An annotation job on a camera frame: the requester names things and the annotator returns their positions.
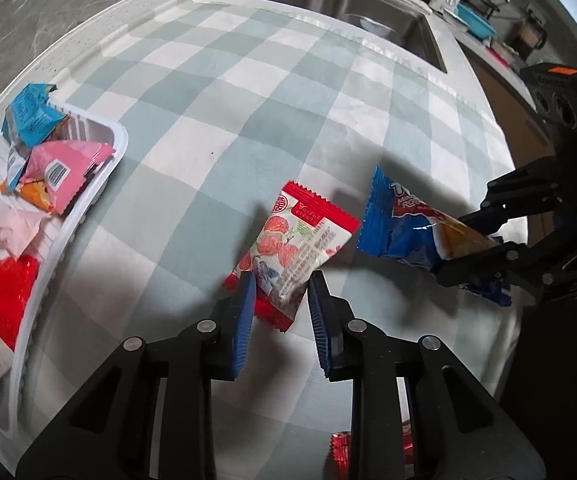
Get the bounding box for green checkered tablecloth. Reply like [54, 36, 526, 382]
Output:
[0, 0, 529, 480]

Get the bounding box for dark glass kettle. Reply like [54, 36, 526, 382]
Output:
[509, 7, 549, 59]

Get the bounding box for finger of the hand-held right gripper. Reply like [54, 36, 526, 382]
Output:
[459, 156, 569, 237]
[436, 231, 577, 305]

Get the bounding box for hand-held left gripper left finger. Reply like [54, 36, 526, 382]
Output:
[16, 272, 258, 480]

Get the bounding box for brown cabinet front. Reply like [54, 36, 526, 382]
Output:
[461, 42, 555, 173]

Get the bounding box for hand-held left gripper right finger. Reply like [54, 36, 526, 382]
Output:
[307, 270, 545, 480]

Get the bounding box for steel kitchen sink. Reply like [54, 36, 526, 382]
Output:
[252, 0, 448, 74]

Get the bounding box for white plastic tray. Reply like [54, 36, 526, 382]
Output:
[0, 100, 129, 441]

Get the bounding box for heap of colourful snack packets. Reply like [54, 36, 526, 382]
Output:
[0, 82, 116, 426]

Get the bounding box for blue plastic basket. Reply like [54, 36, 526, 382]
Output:
[456, 2, 497, 39]

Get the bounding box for blue snack packet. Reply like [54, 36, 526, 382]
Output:
[356, 164, 513, 307]

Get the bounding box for white dish cloth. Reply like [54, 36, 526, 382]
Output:
[391, 0, 434, 15]

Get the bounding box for shiny red snack packet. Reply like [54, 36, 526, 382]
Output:
[329, 420, 415, 464]

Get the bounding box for red strawberry snack packet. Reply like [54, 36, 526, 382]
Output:
[222, 180, 362, 333]

